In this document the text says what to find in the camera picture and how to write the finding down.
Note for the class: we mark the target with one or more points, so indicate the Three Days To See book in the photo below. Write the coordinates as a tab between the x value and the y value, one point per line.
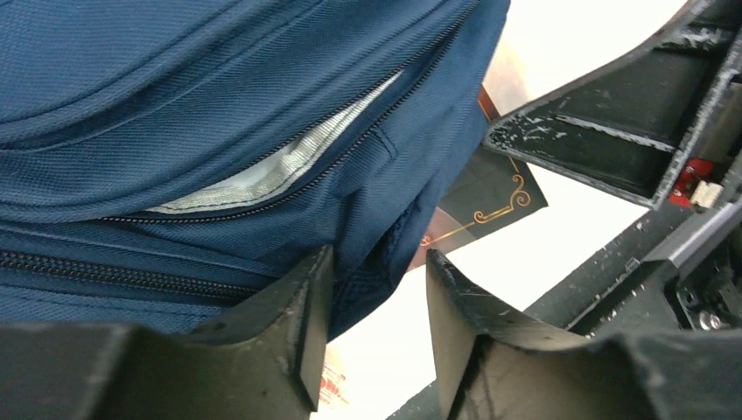
493	191

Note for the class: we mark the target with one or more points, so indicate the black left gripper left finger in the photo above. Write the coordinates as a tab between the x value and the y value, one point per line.
262	359

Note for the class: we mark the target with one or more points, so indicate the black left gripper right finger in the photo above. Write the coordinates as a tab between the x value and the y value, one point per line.
493	361

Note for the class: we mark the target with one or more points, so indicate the navy blue student backpack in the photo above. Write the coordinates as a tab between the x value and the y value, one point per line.
162	161

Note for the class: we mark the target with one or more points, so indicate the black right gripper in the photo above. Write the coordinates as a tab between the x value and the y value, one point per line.
660	127

